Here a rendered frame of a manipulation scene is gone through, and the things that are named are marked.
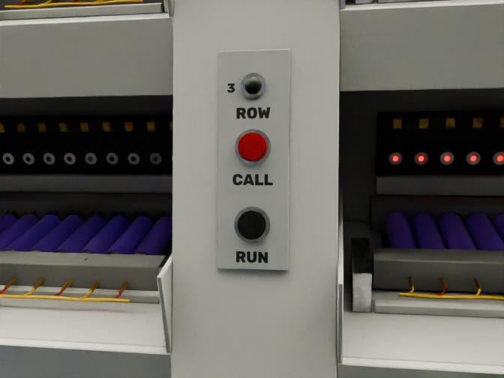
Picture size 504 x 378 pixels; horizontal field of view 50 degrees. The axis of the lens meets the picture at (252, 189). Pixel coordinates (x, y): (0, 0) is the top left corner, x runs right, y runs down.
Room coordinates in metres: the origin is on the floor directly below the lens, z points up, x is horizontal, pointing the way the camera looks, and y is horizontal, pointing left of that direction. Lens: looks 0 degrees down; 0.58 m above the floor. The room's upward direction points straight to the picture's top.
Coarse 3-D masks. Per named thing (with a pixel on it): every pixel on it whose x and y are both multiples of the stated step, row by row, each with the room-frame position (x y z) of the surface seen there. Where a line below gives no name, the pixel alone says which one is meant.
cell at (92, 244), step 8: (120, 216) 0.45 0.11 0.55; (112, 224) 0.44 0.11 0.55; (120, 224) 0.44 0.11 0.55; (128, 224) 0.45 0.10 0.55; (104, 232) 0.42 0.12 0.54; (112, 232) 0.43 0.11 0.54; (120, 232) 0.44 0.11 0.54; (96, 240) 0.41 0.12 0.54; (104, 240) 0.41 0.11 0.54; (112, 240) 0.42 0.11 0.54; (88, 248) 0.40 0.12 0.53; (96, 248) 0.40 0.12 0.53; (104, 248) 0.41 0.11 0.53
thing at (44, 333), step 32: (128, 192) 0.49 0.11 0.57; (160, 192) 0.49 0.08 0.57; (160, 288) 0.29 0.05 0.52; (0, 320) 0.35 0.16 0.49; (32, 320) 0.35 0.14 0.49; (64, 320) 0.35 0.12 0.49; (96, 320) 0.34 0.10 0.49; (128, 320) 0.34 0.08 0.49; (160, 320) 0.34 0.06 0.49; (0, 352) 0.33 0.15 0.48; (32, 352) 0.33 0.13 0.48; (64, 352) 0.32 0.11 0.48; (96, 352) 0.32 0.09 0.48; (128, 352) 0.31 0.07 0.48; (160, 352) 0.31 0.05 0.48
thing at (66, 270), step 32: (0, 256) 0.38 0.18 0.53; (32, 256) 0.38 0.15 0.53; (64, 256) 0.38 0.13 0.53; (96, 256) 0.38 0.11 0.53; (128, 256) 0.37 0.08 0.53; (160, 256) 0.37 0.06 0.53; (32, 288) 0.36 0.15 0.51; (64, 288) 0.36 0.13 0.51; (96, 288) 0.37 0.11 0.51; (128, 288) 0.37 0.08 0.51
